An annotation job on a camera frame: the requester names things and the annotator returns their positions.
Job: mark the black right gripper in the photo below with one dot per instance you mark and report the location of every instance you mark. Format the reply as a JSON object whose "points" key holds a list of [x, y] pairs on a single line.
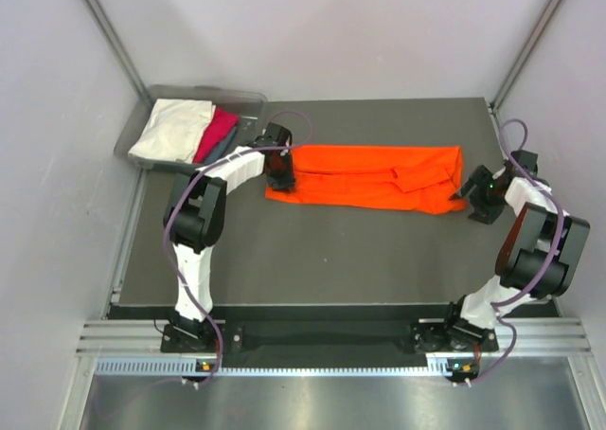
{"points": [[482, 212]]}

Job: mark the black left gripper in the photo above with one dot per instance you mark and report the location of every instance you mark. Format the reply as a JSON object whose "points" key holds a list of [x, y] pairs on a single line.
{"points": [[287, 181]]}

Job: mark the orange t shirt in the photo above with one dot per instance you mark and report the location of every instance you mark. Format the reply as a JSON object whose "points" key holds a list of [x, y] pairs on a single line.
{"points": [[421, 179]]}

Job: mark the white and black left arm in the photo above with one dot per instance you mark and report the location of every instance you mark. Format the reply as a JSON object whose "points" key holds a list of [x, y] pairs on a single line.
{"points": [[194, 221]]}

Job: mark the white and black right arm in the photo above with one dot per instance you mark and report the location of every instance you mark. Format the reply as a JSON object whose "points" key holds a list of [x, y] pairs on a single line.
{"points": [[538, 258]]}

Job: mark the blue grey folded t shirt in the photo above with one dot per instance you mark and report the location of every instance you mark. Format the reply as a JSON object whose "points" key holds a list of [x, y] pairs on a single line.
{"points": [[220, 149]]}

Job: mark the clear plastic bin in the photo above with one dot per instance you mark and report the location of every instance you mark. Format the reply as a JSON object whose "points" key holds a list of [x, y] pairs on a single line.
{"points": [[248, 106]]}

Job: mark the crimson folded t shirt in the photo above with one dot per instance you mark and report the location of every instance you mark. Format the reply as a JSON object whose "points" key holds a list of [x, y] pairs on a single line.
{"points": [[218, 129]]}

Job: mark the white folded t shirt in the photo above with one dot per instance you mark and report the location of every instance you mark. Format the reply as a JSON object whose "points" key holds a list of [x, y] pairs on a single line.
{"points": [[174, 130]]}

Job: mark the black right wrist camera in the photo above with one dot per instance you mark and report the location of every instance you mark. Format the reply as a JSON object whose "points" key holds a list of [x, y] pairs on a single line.
{"points": [[527, 160]]}

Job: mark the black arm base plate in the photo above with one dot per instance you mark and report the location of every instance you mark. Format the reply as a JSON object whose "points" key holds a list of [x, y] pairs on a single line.
{"points": [[401, 328]]}

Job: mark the aluminium frame rail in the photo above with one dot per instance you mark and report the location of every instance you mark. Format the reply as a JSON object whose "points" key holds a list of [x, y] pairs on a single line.
{"points": [[526, 337]]}

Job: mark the grey slotted cable duct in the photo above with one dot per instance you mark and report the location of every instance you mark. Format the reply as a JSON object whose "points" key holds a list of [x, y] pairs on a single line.
{"points": [[193, 367]]}

